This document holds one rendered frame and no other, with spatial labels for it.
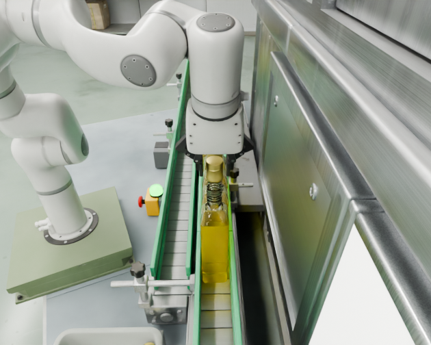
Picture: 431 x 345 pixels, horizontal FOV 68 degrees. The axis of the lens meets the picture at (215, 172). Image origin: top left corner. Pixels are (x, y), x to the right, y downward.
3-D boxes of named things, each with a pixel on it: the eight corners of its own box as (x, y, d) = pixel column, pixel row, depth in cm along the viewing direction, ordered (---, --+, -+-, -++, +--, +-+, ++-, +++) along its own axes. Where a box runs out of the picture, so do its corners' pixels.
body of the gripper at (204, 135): (245, 83, 52) (241, 132, 61) (183, 84, 52) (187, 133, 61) (250, 114, 48) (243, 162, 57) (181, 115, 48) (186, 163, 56)
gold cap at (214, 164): (224, 183, 63) (224, 165, 61) (206, 183, 63) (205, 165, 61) (223, 172, 66) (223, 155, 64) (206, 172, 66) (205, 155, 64)
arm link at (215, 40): (120, 20, 40) (150, -11, 45) (136, 90, 48) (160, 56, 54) (238, 38, 37) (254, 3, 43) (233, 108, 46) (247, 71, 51)
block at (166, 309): (189, 326, 71) (187, 309, 67) (146, 326, 71) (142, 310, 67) (189, 311, 74) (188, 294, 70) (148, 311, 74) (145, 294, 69)
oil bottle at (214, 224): (227, 283, 72) (229, 215, 59) (202, 283, 72) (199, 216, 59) (226, 263, 77) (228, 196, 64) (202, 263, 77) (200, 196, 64)
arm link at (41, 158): (39, 176, 90) (16, 125, 81) (85, 171, 91) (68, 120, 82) (25, 197, 82) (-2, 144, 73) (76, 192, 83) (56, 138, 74)
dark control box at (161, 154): (174, 169, 130) (173, 151, 125) (154, 169, 129) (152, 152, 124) (176, 157, 136) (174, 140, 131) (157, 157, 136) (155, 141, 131)
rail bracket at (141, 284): (196, 309, 67) (193, 272, 59) (115, 310, 67) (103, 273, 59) (196, 296, 69) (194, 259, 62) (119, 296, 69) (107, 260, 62)
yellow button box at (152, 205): (167, 216, 108) (165, 200, 103) (146, 217, 107) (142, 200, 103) (170, 202, 113) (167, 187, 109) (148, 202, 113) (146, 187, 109)
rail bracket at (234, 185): (252, 210, 92) (255, 173, 84) (228, 210, 92) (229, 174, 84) (250, 200, 95) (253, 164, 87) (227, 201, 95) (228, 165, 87)
